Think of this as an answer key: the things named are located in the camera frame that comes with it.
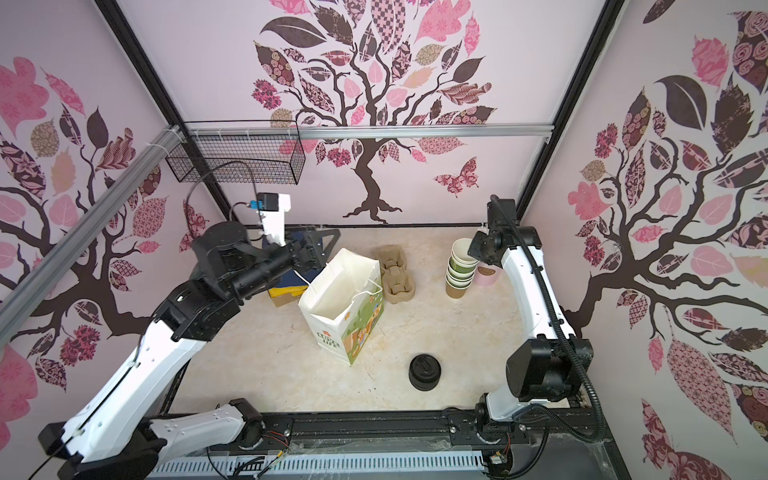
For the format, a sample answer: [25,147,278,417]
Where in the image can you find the white illustrated paper bag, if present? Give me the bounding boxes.
[299,248,384,366]

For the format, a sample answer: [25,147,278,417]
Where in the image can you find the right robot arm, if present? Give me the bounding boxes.
[468,195,607,443]

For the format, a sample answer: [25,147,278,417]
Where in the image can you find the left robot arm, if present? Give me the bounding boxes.
[38,221,341,479]

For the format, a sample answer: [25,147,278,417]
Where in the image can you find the dark blue napkins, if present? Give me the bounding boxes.
[275,230,322,289]

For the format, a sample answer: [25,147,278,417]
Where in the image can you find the yellow napkins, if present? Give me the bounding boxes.
[268,285,308,298]

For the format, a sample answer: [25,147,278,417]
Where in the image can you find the stack of pulp cup carriers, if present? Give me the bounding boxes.
[374,245,416,304]

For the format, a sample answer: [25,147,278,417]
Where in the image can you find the stack of paper cups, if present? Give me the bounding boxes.
[445,238,479,299]

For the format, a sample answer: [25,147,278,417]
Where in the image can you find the stack of black lids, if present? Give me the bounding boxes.
[408,353,442,392]

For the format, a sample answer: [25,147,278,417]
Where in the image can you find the pink straw holder cup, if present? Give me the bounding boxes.
[473,265,499,287]

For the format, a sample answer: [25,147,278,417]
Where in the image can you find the aluminium rail back wall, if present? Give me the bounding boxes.
[187,123,554,140]

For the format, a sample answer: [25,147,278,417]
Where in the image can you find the aluminium rail wall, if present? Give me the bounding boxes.
[187,123,554,140]
[1,125,183,345]

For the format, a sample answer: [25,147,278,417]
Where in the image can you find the black wire basket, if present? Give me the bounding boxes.
[165,121,306,185]

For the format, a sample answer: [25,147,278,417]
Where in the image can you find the aluminium rail left wall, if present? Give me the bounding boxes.
[1,125,183,345]

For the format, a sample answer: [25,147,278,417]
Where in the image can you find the white slotted cable duct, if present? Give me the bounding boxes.
[149,451,484,479]

